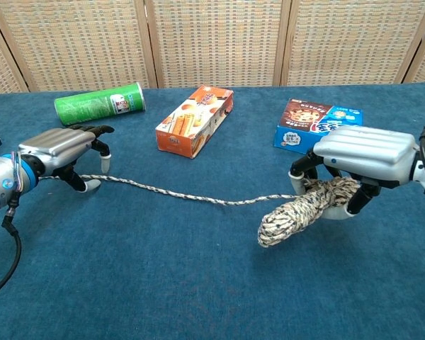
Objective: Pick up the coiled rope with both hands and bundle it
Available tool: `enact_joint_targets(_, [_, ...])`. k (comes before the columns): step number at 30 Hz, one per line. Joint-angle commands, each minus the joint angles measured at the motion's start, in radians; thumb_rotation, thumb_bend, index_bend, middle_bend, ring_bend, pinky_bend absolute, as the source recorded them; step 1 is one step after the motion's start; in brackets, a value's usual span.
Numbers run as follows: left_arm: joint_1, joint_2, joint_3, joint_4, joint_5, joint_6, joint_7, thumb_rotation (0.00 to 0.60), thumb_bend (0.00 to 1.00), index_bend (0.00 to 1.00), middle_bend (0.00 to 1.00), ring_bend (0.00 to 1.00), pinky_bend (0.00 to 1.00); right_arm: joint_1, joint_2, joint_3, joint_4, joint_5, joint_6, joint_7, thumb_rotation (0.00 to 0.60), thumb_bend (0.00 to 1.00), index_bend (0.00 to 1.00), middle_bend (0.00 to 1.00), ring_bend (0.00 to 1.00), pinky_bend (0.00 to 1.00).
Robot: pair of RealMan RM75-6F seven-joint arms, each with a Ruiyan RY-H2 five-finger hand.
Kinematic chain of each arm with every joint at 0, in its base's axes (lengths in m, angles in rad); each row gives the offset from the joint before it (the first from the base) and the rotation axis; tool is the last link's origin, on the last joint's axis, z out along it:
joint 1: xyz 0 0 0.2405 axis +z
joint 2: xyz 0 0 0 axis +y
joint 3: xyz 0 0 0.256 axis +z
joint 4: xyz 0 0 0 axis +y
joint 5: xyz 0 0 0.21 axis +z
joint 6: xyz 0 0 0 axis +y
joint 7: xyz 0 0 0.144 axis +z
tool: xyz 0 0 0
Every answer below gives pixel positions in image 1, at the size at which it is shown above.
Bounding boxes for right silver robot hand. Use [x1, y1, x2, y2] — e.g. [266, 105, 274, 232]
[288, 125, 421, 221]

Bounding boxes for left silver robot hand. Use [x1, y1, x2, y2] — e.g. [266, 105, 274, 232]
[18, 124, 115, 194]

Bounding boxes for beige speckled braided rope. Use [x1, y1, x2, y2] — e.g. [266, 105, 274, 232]
[38, 172, 361, 249]

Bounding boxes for green chips can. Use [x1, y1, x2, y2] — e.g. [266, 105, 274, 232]
[53, 81, 147, 127]

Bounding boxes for blue cookie box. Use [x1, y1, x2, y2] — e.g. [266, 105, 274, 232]
[273, 98, 364, 154]

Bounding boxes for orange snack box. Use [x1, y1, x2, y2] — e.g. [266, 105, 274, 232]
[154, 84, 234, 159]

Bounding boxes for blue carpet table cover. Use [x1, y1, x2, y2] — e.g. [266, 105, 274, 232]
[0, 82, 425, 340]

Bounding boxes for woven wooden folding screen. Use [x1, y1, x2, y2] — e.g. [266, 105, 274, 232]
[0, 0, 425, 96]

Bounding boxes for multicoloured wrist wire bundle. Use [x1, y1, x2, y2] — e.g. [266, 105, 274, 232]
[9, 151, 24, 194]

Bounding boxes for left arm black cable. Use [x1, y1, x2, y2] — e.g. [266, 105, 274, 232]
[0, 198, 23, 302]

